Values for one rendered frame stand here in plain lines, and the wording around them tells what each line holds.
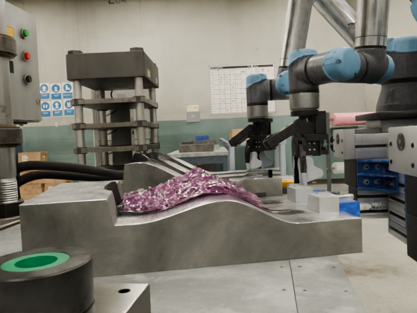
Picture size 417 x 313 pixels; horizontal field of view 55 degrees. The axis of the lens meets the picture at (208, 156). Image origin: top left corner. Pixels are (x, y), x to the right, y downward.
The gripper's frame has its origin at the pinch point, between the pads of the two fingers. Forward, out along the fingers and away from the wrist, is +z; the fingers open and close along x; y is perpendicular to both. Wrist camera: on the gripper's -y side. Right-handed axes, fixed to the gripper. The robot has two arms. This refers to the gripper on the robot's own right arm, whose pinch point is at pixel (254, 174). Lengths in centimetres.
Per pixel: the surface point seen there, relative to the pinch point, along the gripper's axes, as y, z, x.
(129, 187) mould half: 1, -3, -60
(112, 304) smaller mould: 50, -2, -107
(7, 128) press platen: -36, -19, -70
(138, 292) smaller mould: 50, -2, -104
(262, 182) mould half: 29, -3, -45
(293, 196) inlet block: 40, -2, -53
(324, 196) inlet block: 49, -4, -61
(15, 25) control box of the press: -61, -55, -53
